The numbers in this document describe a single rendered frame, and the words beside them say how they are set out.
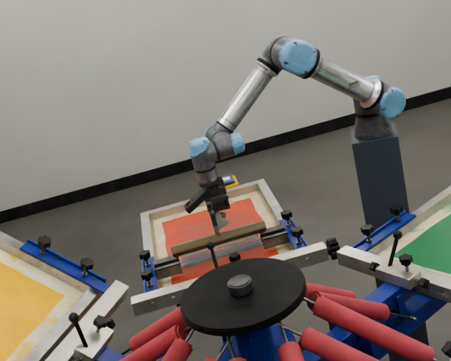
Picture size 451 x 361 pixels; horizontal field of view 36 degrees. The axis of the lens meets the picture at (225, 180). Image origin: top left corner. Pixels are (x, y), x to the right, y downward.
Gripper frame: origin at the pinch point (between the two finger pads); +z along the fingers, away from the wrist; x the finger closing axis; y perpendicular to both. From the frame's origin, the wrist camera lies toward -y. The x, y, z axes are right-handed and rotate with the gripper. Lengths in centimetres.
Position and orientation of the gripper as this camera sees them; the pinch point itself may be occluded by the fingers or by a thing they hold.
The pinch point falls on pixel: (215, 230)
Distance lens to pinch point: 251.8
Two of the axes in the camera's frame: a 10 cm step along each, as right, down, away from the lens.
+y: 9.6, -2.7, 0.6
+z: 2.3, 9.0, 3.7
